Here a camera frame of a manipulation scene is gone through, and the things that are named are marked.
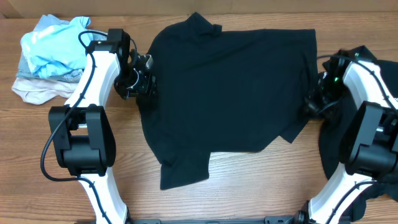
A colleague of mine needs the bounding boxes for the black t-shirt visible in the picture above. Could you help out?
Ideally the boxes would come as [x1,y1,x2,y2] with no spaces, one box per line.
[137,13,318,190]

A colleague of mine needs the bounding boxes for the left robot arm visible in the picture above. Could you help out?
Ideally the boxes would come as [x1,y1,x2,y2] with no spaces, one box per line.
[40,29,157,223]

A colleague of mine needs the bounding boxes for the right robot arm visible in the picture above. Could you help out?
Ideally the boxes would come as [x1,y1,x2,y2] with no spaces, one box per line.
[290,46,397,223]

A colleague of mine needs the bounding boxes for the light blue crumpled shirt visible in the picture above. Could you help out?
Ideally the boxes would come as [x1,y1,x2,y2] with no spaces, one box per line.
[20,16,108,79]

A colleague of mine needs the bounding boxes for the black polo shirt with logo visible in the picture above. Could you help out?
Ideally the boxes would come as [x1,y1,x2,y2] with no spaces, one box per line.
[318,60,397,222]

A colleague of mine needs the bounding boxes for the folded denim jeans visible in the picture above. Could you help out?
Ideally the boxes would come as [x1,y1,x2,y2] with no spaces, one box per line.
[16,14,108,83]

